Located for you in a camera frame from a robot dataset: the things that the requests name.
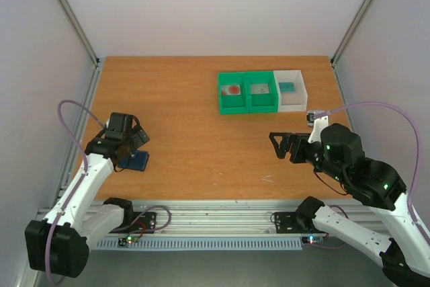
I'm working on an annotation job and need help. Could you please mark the dark blue card holder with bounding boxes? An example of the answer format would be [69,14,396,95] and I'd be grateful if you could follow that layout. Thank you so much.
[118,151,150,171]

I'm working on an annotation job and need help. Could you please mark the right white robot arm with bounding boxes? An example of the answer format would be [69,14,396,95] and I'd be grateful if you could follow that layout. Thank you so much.
[269,123,429,286]

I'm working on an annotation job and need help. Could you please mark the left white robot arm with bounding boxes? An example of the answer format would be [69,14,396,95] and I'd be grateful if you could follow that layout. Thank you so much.
[24,112,149,278]

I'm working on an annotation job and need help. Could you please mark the teal card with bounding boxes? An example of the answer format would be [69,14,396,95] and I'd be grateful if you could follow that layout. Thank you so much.
[278,82,296,93]

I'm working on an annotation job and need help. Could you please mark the grey card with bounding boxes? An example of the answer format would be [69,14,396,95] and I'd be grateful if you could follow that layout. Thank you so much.
[251,83,270,95]

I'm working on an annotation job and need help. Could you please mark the red patterned card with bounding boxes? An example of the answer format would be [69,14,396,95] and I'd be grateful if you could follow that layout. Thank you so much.
[220,84,241,96]

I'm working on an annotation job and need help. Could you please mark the white bin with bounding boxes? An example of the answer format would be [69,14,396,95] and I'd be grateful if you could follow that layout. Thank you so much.
[273,70,308,112]

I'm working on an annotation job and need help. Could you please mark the middle green bin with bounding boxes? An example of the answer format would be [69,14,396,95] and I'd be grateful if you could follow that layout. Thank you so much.
[245,71,279,114]

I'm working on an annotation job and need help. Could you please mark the green bin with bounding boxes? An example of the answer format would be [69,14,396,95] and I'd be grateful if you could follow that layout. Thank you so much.
[245,71,279,114]
[218,72,249,115]

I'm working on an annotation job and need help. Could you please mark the left green bin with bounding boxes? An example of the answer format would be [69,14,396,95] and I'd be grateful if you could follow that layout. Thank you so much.
[218,72,249,115]

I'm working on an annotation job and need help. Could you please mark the right circuit board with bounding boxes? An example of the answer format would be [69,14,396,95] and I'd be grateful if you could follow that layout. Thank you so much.
[302,235,328,245]

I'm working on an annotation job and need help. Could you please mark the circuit board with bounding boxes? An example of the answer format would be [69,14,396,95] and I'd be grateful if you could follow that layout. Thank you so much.
[302,235,328,245]
[117,236,139,247]

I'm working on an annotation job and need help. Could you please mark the left circuit board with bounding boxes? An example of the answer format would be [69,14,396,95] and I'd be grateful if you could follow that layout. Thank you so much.
[117,236,139,247]

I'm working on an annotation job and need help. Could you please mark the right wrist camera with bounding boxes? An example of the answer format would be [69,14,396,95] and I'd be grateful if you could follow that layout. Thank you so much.
[306,110,327,128]

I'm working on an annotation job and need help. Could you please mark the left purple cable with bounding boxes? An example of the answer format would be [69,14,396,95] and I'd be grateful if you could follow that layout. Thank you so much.
[46,99,105,284]

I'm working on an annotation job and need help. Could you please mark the purple cable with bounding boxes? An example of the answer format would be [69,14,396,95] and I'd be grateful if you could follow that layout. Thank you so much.
[46,99,105,284]
[325,101,430,244]

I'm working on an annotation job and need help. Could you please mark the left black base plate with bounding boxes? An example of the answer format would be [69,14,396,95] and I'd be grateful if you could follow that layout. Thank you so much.
[111,212,157,234]

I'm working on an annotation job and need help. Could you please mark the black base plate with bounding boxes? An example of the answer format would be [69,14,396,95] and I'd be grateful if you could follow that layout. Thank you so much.
[111,212,157,234]
[270,212,325,235]

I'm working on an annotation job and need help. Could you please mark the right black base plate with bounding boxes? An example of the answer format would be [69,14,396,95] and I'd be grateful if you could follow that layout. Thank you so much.
[270,212,325,235]

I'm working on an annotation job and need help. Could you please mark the aluminium front rail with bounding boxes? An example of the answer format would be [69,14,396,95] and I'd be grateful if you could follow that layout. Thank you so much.
[132,199,388,237]

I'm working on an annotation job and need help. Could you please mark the grey slotted cable duct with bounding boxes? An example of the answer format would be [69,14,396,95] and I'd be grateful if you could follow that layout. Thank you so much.
[93,237,302,251]

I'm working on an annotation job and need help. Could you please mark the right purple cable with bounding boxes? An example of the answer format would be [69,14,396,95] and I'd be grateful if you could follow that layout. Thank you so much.
[325,101,430,244]

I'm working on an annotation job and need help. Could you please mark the left aluminium frame post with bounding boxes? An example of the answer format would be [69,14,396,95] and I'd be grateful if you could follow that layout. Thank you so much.
[57,0,99,67]

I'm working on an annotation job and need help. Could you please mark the aluminium frame post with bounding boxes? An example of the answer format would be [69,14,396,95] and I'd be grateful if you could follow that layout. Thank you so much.
[331,0,375,68]
[57,0,99,67]

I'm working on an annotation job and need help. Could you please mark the right aluminium frame post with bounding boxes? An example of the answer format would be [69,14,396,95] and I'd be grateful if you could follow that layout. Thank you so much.
[331,0,375,68]

